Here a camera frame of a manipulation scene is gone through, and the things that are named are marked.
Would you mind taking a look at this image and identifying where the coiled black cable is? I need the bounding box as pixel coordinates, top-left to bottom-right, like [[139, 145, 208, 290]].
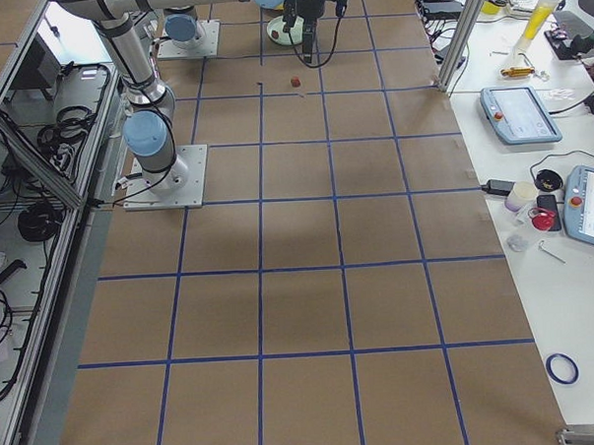
[[16, 201, 57, 244]]

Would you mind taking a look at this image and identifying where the white purple cup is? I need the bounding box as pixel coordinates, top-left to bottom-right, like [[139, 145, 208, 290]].
[[504, 181, 539, 212]]

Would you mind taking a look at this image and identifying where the blue tape roll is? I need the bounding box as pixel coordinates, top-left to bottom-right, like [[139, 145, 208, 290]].
[[545, 352, 580, 385]]

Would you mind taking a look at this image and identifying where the silver allen key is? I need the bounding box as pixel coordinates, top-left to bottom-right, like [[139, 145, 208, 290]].
[[538, 240, 566, 264]]

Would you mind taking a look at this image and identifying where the yellow white bottle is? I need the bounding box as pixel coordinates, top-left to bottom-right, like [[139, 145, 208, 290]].
[[513, 0, 561, 53]]

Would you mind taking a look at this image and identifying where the black round dish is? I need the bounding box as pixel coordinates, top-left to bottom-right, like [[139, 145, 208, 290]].
[[534, 169, 563, 193]]

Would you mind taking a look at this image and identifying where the upper teach pendant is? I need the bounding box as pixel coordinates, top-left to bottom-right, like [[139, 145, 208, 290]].
[[480, 87, 562, 145]]

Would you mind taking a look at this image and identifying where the red round object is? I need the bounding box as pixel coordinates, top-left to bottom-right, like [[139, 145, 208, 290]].
[[528, 208, 556, 231]]

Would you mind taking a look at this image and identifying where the pale green plate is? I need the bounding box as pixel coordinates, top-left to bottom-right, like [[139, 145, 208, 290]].
[[266, 17, 304, 46]]

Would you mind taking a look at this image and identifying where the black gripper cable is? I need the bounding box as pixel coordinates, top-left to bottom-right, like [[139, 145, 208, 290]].
[[283, 0, 346, 70]]

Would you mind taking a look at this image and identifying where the black smartphone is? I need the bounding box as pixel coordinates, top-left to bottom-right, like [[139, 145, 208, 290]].
[[536, 193, 563, 233]]

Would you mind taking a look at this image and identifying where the black power adapter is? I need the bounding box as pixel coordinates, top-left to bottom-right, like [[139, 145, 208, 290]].
[[481, 179, 514, 197]]

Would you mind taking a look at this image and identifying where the teach pendant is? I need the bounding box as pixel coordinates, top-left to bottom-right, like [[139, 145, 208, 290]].
[[562, 165, 594, 245], [480, 87, 562, 145]]

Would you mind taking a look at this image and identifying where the lower teach pendant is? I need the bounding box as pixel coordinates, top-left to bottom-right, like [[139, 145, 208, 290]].
[[562, 165, 594, 245]]

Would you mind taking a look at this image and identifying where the aluminium frame post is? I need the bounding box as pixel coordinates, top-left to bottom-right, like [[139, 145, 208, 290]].
[[436, 0, 485, 92]]

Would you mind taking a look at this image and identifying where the yellow handled tool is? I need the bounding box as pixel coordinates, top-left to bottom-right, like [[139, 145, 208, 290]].
[[499, 66, 535, 79]]

